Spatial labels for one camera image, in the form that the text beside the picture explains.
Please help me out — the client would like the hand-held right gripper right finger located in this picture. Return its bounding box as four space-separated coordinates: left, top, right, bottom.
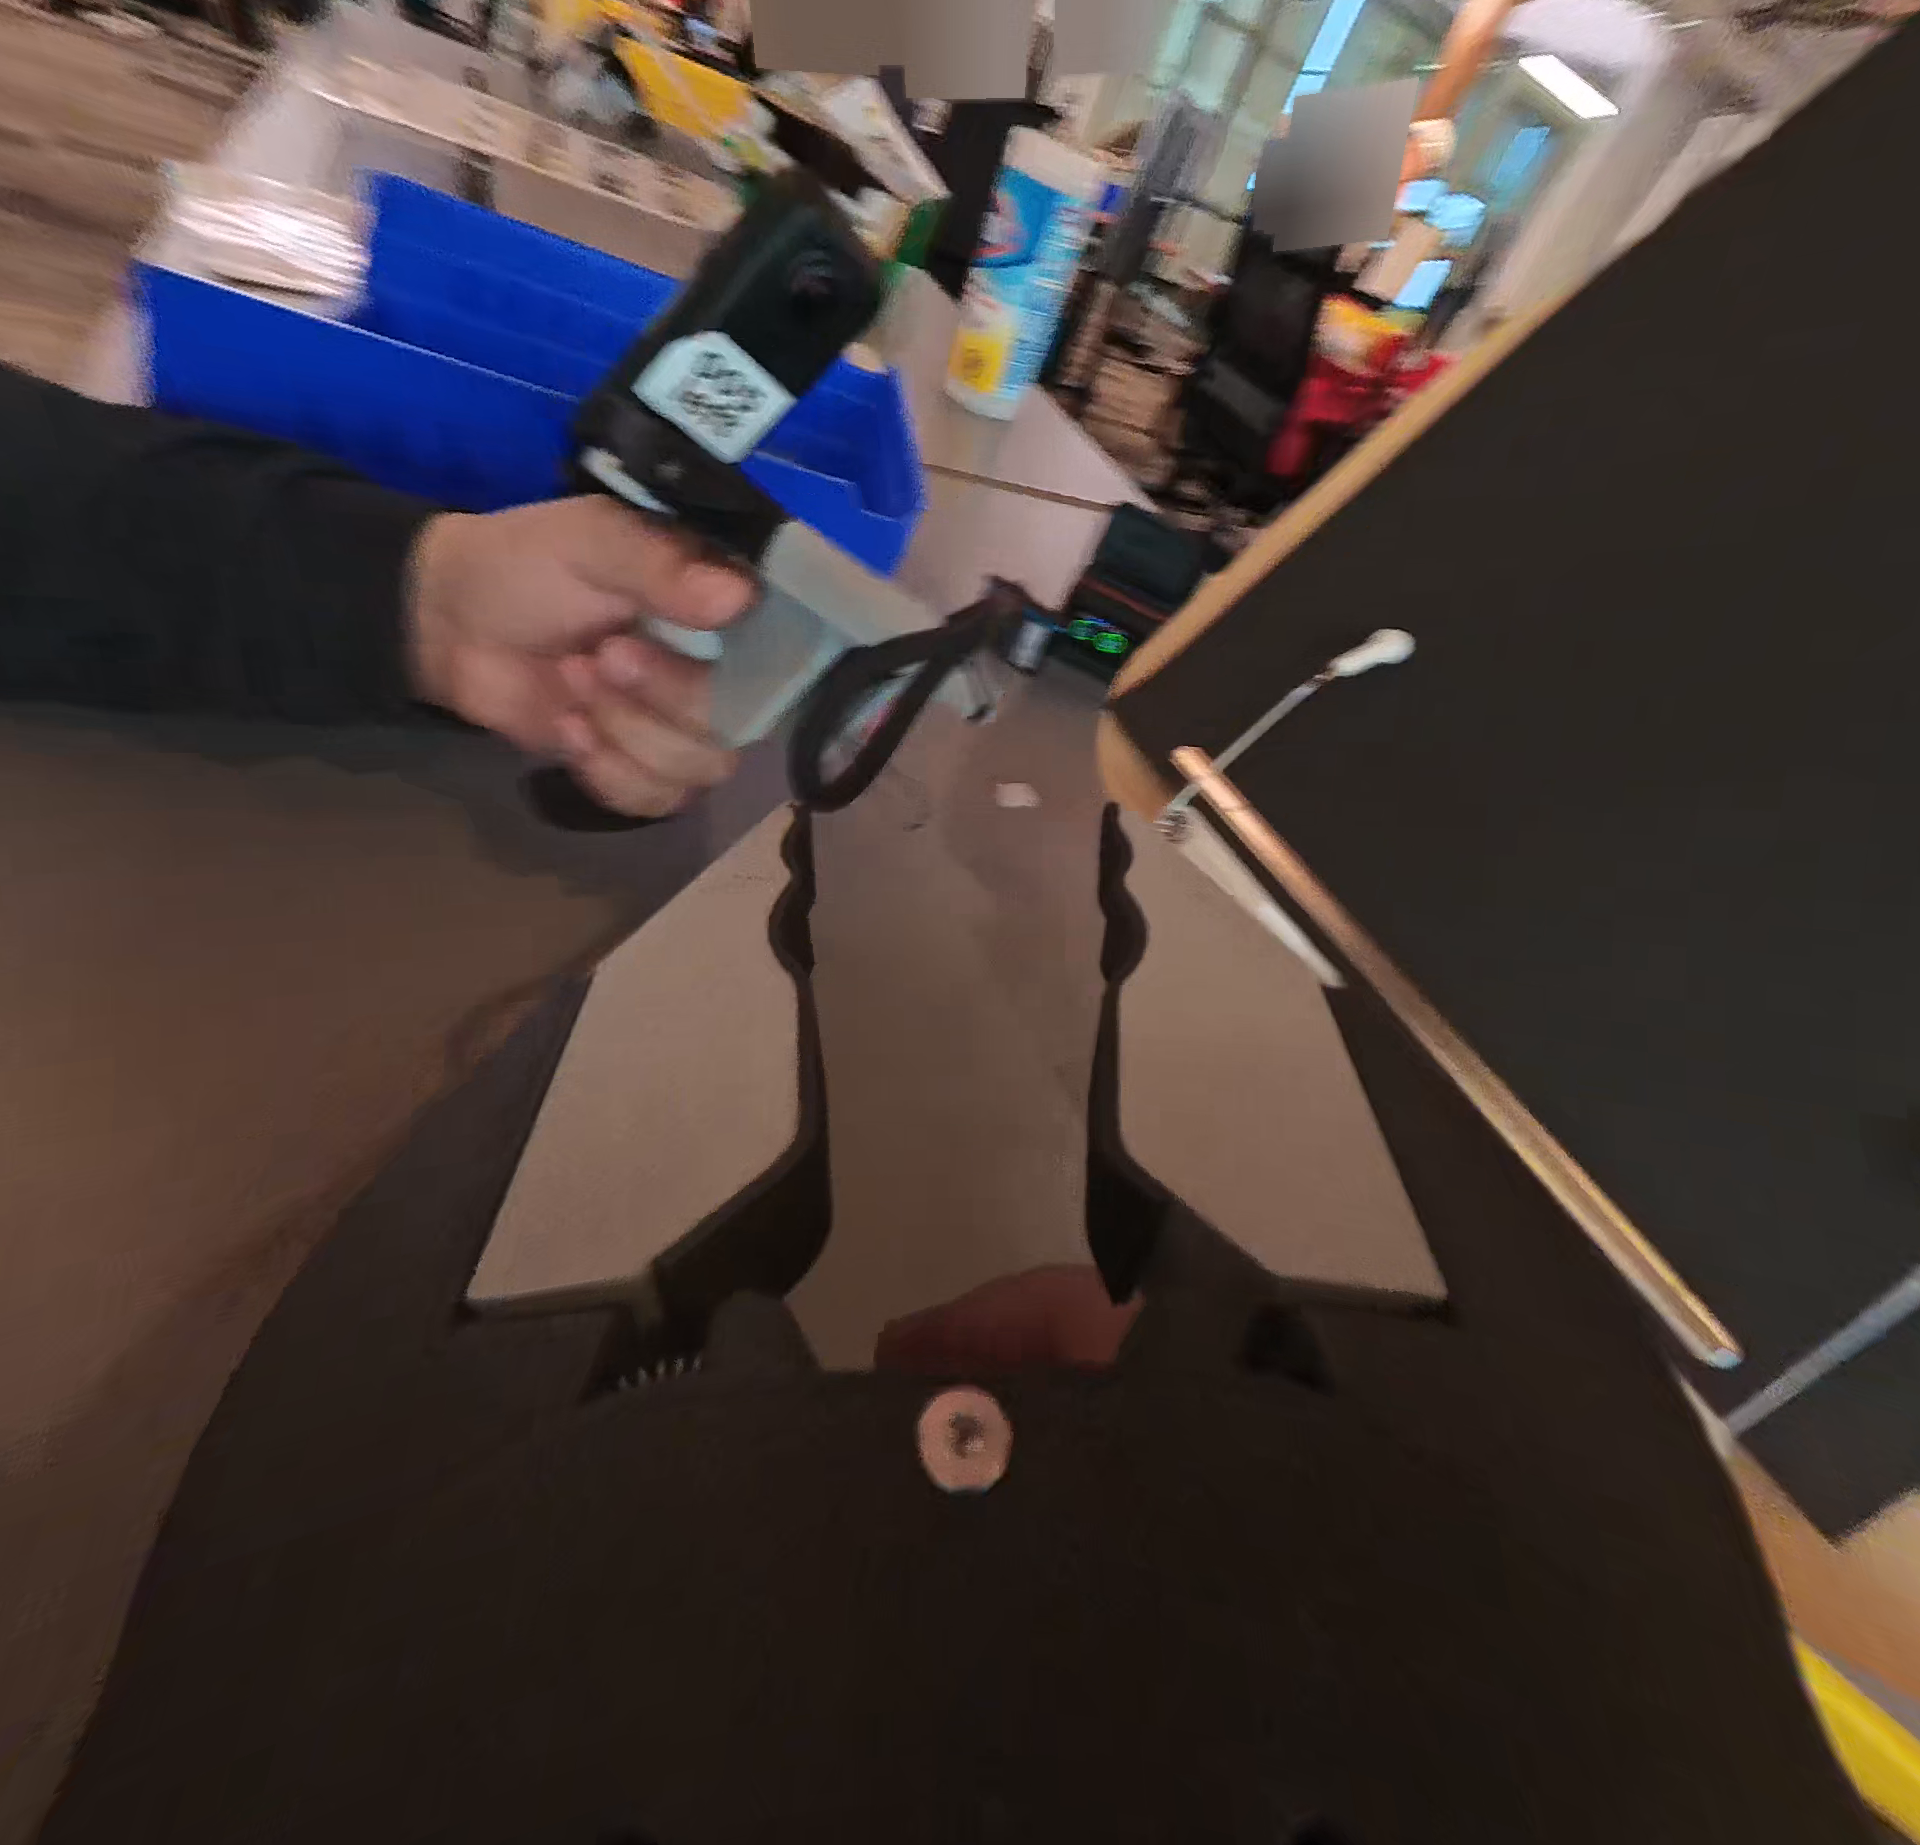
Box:
1082 804 1453 1309

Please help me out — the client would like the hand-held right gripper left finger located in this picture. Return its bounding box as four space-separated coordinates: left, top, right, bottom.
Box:
465 804 835 1308

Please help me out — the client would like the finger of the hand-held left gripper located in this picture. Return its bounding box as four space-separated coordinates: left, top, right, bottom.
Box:
706 594 861 752
761 527 945 652

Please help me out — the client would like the black strap loop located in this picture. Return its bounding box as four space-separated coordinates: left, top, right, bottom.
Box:
782 577 1038 812

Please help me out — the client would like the blue plastic bin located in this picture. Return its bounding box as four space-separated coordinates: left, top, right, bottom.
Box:
127 173 930 577

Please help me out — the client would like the yellow plastic bin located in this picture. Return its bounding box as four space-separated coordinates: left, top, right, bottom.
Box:
1793 1643 1920 1838

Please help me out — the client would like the person's left forearm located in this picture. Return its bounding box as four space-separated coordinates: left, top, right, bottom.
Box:
0 363 444 728

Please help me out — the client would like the person's left hand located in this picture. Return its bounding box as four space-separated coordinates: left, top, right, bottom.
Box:
406 492 759 818

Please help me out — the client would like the person's right hand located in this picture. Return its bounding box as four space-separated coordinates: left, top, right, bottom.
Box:
877 1264 1142 1374

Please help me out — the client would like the white disinfecting wipes canister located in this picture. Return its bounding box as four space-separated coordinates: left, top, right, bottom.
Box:
940 127 1104 422

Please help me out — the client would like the black battery charger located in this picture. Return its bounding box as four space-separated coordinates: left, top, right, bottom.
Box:
1056 502 1210 670

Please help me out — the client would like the black office chair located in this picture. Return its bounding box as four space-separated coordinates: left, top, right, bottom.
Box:
1185 248 1320 511

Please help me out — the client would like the black display board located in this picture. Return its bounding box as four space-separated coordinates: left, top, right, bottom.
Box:
1095 13 1920 1547

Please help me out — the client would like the white tipped wire clip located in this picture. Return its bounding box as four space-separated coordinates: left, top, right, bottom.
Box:
1721 1267 1920 1434
1163 628 1419 843

